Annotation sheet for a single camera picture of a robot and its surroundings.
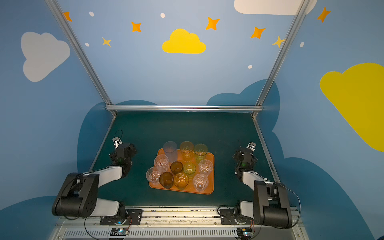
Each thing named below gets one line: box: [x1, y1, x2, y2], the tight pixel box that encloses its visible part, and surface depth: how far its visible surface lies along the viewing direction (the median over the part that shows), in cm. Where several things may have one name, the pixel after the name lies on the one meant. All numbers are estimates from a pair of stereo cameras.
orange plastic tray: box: [149, 148, 215, 195], surface depth 86 cm
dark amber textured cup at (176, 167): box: [170, 161, 183, 176], surface depth 87 cm
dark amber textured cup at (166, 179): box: [159, 171, 174, 189], surface depth 82 cm
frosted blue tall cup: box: [163, 141, 178, 163], surface depth 89 cm
